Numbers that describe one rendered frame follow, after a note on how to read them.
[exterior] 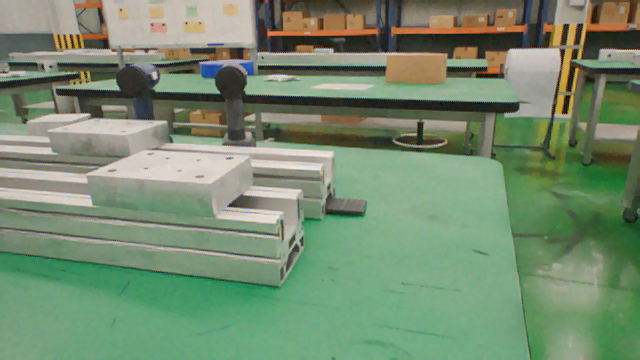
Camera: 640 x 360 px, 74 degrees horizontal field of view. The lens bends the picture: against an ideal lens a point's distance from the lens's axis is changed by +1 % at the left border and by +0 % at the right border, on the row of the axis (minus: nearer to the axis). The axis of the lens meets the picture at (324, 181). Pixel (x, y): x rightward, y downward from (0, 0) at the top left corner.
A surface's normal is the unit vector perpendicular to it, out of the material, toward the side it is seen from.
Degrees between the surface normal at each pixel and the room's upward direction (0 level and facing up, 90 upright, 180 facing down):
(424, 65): 87
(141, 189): 90
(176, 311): 0
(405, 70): 89
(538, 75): 95
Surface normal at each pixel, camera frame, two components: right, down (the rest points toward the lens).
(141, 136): 0.97, 0.07
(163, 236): -0.24, 0.33
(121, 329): -0.02, -0.94
